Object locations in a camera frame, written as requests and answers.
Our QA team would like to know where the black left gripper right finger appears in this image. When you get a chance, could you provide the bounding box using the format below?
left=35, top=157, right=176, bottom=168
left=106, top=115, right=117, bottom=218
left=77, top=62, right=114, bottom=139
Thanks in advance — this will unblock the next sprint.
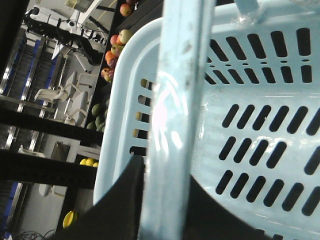
left=182, top=175, right=271, bottom=240

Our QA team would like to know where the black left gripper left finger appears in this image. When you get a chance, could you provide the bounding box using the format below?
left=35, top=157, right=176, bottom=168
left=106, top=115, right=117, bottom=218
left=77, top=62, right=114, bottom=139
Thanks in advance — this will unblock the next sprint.
left=49, top=155, right=145, bottom=240

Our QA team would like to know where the light blue plastic basket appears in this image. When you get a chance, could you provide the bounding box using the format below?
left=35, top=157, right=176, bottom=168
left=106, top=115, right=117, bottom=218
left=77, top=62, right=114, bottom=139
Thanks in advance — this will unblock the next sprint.
left=93, top=0, right=320, bottom=240

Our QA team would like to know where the yellow starfruit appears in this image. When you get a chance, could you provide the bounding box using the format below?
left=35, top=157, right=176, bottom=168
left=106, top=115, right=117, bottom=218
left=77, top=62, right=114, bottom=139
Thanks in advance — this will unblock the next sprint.
left=62, top=210, right=78, bottom=229

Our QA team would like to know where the black wooden produce display stand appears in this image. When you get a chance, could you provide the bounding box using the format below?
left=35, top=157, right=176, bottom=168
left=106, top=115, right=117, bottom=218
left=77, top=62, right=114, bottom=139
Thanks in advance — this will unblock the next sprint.
left=0, top=0, right=166, bottom=240

